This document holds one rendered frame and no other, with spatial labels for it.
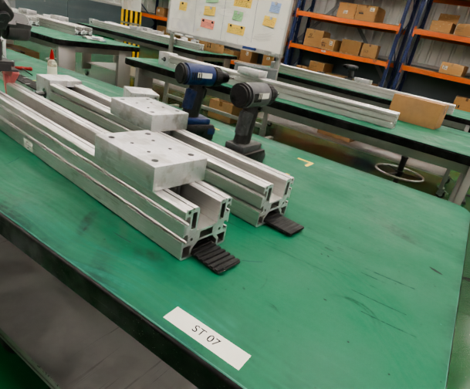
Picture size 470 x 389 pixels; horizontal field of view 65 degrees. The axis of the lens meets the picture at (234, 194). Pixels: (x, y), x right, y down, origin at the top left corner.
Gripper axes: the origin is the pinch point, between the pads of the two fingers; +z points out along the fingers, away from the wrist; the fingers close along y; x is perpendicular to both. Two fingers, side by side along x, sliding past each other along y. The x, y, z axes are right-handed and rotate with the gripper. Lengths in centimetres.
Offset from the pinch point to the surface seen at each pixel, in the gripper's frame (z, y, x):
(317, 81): 2, 338, 74
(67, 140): -3, -6, -51
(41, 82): -2.9, 13.9, 1.0
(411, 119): 0, 215, -58
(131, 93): -4.9, 31.6, -19.3
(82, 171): 2, -5, -55
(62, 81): -4.7, 17.6, -4.7
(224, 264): 4, -2, -90
